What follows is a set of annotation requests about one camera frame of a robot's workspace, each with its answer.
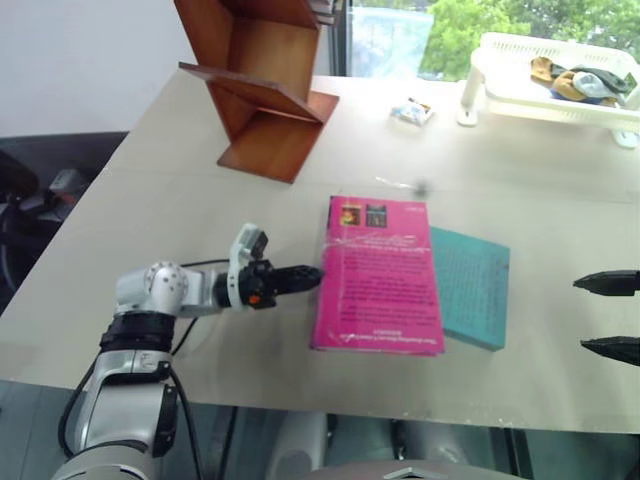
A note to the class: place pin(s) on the white plastic basket rack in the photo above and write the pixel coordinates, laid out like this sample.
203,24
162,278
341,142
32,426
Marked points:
525,102

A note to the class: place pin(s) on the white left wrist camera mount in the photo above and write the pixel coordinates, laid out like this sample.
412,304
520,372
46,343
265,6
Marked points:
246,242

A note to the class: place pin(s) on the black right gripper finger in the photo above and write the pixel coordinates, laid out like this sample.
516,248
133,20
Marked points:
617,349
612,282

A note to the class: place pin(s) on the black chair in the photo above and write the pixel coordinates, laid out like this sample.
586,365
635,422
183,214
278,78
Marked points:
30,200

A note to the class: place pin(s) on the pink paperback book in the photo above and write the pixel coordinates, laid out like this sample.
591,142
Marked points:
380,280

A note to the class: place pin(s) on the small grey box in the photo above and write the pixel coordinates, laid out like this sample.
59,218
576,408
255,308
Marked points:
67,181

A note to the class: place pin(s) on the teal book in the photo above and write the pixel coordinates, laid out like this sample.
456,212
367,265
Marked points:
472,290

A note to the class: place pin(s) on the yellow tan cloth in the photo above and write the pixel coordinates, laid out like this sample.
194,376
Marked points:
565,85

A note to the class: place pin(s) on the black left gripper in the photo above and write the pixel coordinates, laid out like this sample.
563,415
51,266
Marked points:
259,286

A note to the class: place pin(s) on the wooden zigzag bookshelf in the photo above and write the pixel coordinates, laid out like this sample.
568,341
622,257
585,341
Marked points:
260,100

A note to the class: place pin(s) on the dark window frame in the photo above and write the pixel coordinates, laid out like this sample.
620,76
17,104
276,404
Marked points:
343,35

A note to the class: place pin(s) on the brown cloth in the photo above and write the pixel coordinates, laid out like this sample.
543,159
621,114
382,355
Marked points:
540,69

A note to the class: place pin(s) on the small white snack packet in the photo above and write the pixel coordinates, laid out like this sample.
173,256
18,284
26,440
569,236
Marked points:
413,112

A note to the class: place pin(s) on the grey rounded robot body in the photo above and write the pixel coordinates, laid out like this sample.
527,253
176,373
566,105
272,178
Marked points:
400,450

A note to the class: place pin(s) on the grey sock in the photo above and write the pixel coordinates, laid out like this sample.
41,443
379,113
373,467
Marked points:
590,84

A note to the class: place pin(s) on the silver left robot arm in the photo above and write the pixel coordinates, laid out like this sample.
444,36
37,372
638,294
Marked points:
150,285

